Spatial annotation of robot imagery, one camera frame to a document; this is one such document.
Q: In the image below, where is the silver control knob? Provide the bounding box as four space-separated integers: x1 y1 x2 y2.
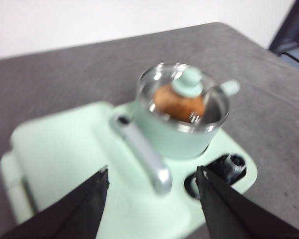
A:
220 154 247 179

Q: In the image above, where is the brown potato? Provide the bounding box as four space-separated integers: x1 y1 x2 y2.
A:
153 84 205 122

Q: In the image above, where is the glass lid with green knob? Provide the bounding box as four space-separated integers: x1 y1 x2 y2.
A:
137 63 230 132

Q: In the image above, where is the mint green breakfast machine base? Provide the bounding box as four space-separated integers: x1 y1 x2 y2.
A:
0 101 259 239

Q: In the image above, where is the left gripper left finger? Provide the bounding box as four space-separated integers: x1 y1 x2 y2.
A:
0 165 110 239

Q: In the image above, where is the black metal stand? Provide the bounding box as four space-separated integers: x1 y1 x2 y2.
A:
269 0 299 73

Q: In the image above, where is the mint green pot with handle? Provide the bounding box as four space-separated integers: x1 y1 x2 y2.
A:
133 80 241 160

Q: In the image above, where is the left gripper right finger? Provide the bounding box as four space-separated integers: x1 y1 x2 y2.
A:
195 165 299 239

